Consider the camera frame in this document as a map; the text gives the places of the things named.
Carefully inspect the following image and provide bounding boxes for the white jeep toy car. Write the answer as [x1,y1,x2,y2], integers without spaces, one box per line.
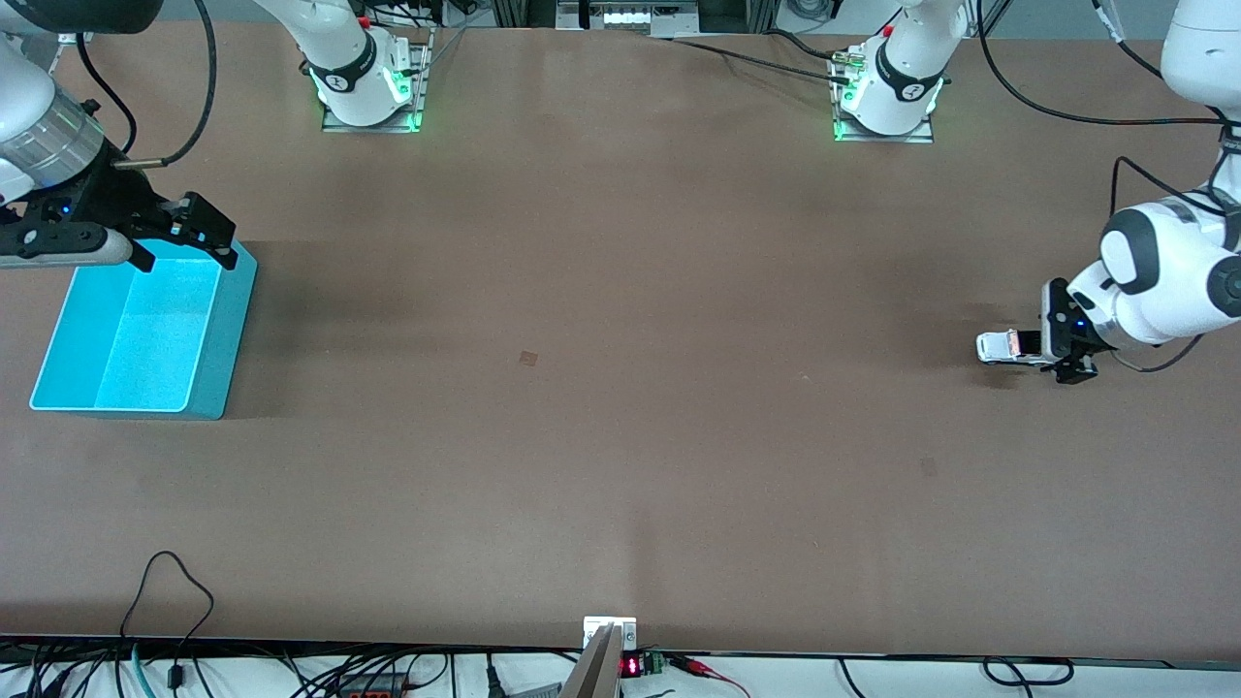
[975,330,1046,368]

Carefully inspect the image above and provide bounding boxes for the cyan plastic storage bin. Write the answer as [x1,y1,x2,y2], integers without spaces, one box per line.
[29,238,259,421]

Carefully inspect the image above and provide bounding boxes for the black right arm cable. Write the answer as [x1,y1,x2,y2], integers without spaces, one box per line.
[76,0,217,169]

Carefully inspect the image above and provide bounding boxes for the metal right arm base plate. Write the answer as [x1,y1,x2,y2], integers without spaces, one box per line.
[321,27,432,135]

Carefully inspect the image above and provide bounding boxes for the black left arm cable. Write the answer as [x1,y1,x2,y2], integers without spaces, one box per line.
[974,0,1237,219]

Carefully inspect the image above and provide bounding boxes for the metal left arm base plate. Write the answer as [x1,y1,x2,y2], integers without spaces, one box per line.
[831,48,936,144]

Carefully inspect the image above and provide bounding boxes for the black coiled floor cable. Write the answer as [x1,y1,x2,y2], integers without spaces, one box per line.
[982,656,1076,688]

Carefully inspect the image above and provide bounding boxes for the thin black looped cable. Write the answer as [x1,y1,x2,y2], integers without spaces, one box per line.
[120,551,215,684]

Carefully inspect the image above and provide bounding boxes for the black cable to arm base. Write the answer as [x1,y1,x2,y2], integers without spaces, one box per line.
[669,34,856,86]

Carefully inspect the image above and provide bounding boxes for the red clip wire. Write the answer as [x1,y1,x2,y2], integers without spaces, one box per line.
[667,653,749,698]

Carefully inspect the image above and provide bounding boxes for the aluminium frame with light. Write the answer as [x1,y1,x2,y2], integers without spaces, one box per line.
[556,0,701,36]

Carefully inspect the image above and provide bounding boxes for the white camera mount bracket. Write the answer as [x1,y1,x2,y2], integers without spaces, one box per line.
[583,616,639,651]

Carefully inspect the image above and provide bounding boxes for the grey camera mount bar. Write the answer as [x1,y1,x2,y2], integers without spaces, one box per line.
[559,624,622,698]

